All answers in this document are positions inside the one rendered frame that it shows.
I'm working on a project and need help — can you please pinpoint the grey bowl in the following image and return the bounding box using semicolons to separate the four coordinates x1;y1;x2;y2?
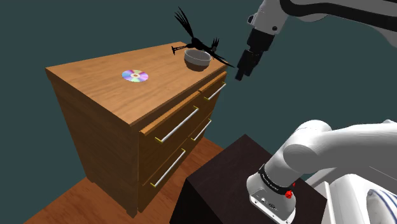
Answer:
184;48;212;72

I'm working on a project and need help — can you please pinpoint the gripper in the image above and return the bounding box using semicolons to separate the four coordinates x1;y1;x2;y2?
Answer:
234;27;276;81

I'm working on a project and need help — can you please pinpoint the wooden chest of drawers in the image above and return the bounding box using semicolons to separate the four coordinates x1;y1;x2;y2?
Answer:
45;41;228;218

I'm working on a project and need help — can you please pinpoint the black bird figure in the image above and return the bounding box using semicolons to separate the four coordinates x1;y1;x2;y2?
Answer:
171;6;235;68

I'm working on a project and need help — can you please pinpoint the shiny compact disc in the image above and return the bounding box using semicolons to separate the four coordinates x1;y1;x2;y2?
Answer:
122;69;150;83

